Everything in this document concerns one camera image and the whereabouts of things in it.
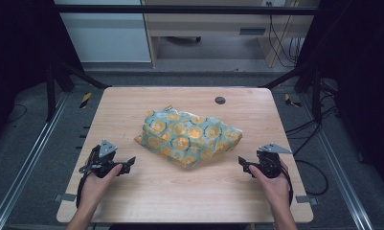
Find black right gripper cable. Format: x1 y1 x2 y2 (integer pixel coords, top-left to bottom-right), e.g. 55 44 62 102
279 163 295 206

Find black metal frame crossbar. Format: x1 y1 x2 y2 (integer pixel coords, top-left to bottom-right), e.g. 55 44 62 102
52 4 322 16

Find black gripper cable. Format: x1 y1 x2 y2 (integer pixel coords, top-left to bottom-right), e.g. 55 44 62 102
75 145 100 209
279 163 295 206

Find white cabinet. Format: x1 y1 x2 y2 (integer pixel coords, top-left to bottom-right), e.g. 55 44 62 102
53 0 153 64

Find person's left hand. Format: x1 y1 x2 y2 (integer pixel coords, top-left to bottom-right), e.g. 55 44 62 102
79 163 124 209

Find grey table edge bracket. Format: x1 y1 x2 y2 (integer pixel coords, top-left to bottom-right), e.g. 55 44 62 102
53 193 78 203
295 195 319 206

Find black hanging desk cables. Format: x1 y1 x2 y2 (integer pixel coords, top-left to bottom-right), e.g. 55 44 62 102
267 1 305 69

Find aluminium floor rail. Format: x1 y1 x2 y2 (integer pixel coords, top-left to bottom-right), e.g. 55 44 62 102
300 94 375 230
0 91 70 230

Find thin black floor cable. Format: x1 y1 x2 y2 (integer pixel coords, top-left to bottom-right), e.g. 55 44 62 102
5 103 29 125

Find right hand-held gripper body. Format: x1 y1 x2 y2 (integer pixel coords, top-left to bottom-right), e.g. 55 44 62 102
248 142 293 179

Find teal cloth with orange circles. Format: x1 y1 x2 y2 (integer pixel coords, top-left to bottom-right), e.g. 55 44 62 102
134 104 244 170

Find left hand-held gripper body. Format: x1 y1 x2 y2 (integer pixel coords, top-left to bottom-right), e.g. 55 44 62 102
79 138 132 179

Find black curtain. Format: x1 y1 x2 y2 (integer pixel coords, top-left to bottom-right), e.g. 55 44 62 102
0 0 84 151
294 0 384 186

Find yellow tool right floor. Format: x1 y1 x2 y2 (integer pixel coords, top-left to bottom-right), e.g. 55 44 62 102
283 93 303 108

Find person's right hand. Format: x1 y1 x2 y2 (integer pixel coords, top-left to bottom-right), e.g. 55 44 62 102
248 159 291 210

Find yellow black floor tape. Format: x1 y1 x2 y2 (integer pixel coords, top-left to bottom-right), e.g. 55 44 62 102
79 92 93 110

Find black metal frame strut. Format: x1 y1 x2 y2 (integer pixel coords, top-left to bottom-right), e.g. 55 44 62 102
45 60 113 123
261 62 324 124

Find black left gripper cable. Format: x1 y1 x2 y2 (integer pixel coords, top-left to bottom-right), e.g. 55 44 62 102
75 145 100 209

